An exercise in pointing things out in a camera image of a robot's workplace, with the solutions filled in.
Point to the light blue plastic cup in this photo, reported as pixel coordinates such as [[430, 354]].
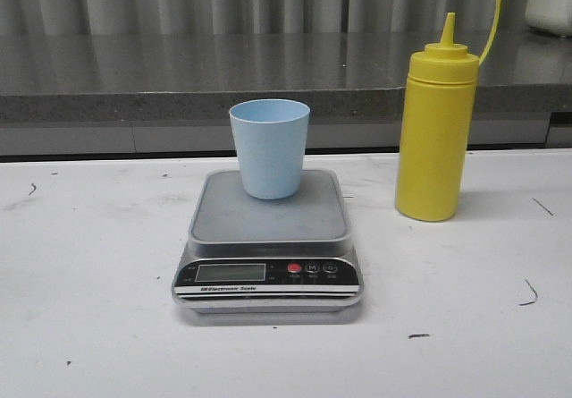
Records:
[[270, 137]]

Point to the yellow squeeze bottle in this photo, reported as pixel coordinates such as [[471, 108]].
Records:
[[438, 107]]

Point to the silver electronic kitchen scale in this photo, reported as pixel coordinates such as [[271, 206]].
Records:
[[246, 254]]

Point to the grey stone counter shelf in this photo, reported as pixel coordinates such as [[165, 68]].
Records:
[[138, 95]]

